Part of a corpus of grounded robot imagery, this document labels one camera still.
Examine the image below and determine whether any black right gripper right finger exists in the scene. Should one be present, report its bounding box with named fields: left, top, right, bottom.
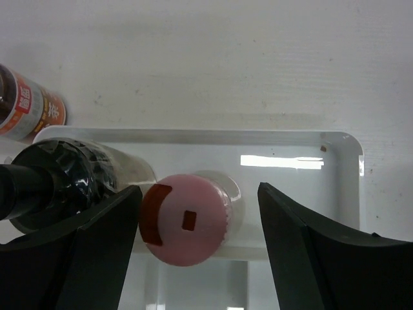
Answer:
left=257, top=183, right=412, bottom=309

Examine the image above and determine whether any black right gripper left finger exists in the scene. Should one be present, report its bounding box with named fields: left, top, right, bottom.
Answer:
left=1, top=185, right=143, bottom=309

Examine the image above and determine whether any black grinder top bottle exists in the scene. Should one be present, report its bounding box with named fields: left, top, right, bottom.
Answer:
left=1, top=138, right=156, bottom=234

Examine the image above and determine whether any pink lid spice jar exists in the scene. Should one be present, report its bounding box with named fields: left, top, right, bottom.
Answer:
left=138, top=170, right=245, bottom=267

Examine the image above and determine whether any white lid orange label jar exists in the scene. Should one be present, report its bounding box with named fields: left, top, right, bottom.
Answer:
left=1, top=65, right=67, bottom=141

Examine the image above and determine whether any white compartment organizer tray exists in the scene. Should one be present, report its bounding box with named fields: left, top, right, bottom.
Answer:
left=37, top=126, right=364, bottom=309

